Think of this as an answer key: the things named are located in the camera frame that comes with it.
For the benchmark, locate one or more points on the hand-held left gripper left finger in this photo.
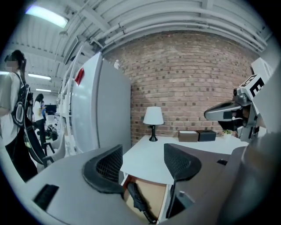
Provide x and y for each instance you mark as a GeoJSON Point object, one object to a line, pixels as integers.
{"type": "Point", "coordinates": [72, 197]}

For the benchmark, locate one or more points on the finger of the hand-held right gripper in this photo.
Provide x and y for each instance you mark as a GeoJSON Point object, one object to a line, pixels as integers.
{"type": "Point", "coordinates": [228, 125]}
{"type": "Point", "coordinates": [216, 112]}

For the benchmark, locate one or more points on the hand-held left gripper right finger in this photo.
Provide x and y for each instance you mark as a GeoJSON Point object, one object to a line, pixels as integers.
{"type": "Point", "coordinates": [208, 175]}

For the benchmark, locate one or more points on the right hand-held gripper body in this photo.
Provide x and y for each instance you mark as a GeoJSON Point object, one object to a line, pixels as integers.
{"type": "Point", "coordinates": [254, 101]}

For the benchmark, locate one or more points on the white desk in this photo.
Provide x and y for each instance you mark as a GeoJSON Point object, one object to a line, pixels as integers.
{"type": "Point", "coordinates": [149, 158]}

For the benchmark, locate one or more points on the small potted flower plant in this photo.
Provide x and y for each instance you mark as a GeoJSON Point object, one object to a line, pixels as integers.
{"type": "Point", "coordinates": [227, 134]}

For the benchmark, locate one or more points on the black tissue box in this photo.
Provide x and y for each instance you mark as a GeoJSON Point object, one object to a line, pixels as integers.
{"type": "Point", "coordinates": [206, 135]}

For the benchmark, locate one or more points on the brown tissue box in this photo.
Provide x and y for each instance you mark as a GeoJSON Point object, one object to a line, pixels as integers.
{"type": "Point", "coordinates": [187, 136]}

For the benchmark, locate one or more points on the grey chair with black legs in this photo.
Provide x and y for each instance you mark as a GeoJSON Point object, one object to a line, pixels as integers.
{"type": "Point", "coordinates": [59, 151]}

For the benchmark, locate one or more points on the white shade table lamp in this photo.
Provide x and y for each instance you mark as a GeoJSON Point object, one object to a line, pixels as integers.
{"type": "Point", "coordinates": [153, 115]}

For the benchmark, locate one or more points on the black monitor screen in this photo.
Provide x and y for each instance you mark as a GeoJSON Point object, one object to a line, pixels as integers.
{"type": "Point", "coordinates": [51, 109]}

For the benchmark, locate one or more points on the grey refrigerator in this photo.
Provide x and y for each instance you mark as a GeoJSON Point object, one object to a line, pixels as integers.
{"type": "Point", "coordinates": [109, 105]}

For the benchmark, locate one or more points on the white metal shelf rack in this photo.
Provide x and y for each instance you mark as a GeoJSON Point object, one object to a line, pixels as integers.
{"type": "Point", "coordinates": [68, 92]}

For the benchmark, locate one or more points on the small white bottle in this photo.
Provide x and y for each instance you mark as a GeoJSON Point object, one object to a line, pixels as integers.
{"type": "Point", "coordinates": [116, 64]}

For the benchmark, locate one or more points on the row of ceiling light strips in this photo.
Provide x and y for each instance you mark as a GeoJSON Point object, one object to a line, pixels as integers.
{"type": "Point", "coordinates": [47, 16]}

